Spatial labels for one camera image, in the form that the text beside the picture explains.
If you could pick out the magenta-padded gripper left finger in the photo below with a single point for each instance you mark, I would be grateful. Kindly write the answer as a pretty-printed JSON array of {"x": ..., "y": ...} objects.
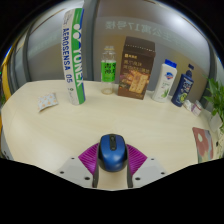
[{"x": 86, "y": 163}]

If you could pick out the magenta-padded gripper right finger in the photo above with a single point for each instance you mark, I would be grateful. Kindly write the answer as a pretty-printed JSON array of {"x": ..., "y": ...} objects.
[{"x": 137, "y": 161}]

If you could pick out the blue computer mouse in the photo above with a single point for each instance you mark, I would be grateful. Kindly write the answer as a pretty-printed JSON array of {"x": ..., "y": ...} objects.
[{"x": 112, "y": 153}]

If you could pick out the pastel patterned mouse pad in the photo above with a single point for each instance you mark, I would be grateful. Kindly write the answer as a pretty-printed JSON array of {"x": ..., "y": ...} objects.
[{"x": 203, "y": 145}]

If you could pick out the small patterned tissue packet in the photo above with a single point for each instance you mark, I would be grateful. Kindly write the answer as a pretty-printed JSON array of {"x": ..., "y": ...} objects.
[{"x": 47, "y": 101}]

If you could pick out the crumpled white paper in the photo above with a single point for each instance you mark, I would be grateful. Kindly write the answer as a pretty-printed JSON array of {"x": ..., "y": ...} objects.
[{"x": 187, "y": 104}]

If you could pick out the white bottle blue cap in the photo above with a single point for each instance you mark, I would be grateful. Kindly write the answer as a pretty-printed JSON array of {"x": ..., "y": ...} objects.
[{"x": 165, "y": 81}]

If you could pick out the dark blue pump bottle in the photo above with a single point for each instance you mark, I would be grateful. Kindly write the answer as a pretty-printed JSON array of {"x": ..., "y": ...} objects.
[{"x": 183, "y": 88}]

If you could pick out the brown cracker box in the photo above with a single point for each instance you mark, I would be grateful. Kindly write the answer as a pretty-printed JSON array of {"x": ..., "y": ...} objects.
[{"x": 136, "y": 70}]

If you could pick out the clear bottle green label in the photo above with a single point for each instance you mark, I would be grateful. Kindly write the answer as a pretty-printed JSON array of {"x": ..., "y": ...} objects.
[{"x": 108, "y": 71}]

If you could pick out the green plant in white pot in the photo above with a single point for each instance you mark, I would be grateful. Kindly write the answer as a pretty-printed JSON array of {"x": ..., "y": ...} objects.
[{"x": 216, "y": 100}]

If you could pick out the white green shuttlecock tube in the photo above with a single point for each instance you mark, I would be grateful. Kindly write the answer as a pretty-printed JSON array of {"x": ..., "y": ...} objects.
[{"x": 73, "y": 56}]

